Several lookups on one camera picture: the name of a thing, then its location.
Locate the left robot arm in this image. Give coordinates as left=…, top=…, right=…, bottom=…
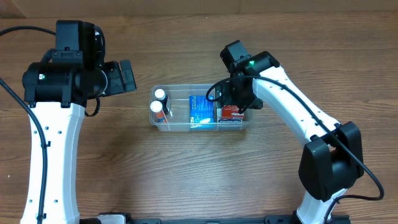
left=21, top=21, right=137, bottom=223

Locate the orange tablet tube white cap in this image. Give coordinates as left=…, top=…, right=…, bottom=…
left=150, top=100, right=168, bottom=123

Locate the dark bottle white cap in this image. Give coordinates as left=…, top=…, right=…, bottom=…
left=154, top=88, right=171, bottom=115

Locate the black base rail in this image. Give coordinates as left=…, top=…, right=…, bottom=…
left=79, top=212, right=352, bottom=224

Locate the red Panadol box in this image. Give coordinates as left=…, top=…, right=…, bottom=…
left=221, top=105, right=244, bottom=121

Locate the white blue plaster box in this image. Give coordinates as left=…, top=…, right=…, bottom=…
left=216, top=108, right=243, bottom=123

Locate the clear plastic container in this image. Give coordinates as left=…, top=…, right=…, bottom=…
left=149, top=84, right=254, bottom=131

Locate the blue medicine box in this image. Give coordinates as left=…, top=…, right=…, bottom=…
left=189, top=95, right=215, bottom=129

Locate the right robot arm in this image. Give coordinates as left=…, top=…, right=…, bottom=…
left=211, top=40, right=364, bottom=223

